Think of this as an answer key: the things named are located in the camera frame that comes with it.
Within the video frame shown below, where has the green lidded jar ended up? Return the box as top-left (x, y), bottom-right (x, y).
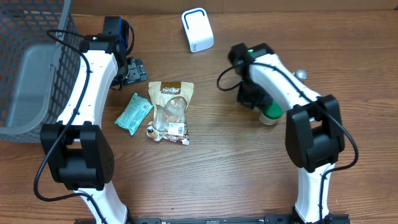
top-left (259, 101), bottom-right (284, 126)

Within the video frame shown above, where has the green flushable wipes pack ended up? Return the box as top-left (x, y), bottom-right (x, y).
top-left (114, 93), bottom-right (154, 136)

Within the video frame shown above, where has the brown mixed nuts bag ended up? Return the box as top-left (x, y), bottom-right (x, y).
top-left (146, 82), bottom-right (194, 146)

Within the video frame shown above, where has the yellow oil bottle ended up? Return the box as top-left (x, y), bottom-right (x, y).
top-left (294, 70), bottom-right (307, 83)

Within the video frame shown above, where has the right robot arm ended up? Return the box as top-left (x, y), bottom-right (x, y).
top-left (228, 43), bottom-right (346, 223)

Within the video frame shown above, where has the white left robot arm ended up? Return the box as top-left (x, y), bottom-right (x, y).
top-left (34, 33), bottom-right (133, 223)

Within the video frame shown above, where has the white barcode scanner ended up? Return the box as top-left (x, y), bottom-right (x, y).
top-left (181, 7), bottom-right (215, 53)

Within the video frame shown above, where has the dark grey plastic basket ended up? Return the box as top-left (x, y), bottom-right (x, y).
top-left (1, 1), bottom-right (80, 142)

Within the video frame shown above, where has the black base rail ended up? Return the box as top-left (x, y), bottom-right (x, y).
top-left (74, 212), bottom-right (352, 224)

